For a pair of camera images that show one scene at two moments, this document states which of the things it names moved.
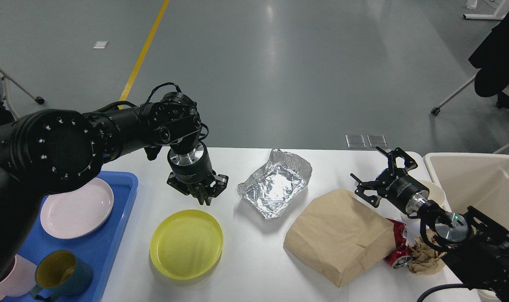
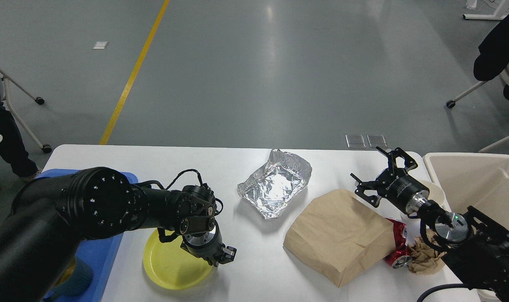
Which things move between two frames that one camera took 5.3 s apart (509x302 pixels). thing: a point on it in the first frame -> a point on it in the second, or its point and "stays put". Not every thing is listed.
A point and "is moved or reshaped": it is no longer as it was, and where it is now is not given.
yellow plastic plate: x=185 y=243 is moved or reshaped
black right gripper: x=394 y=184 stays put
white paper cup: x=436 y=193 stays put
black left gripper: x=193 y=175 -> x=208 y=245
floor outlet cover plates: x=356 y=141 stays put
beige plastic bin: x=493 y=182 stays put
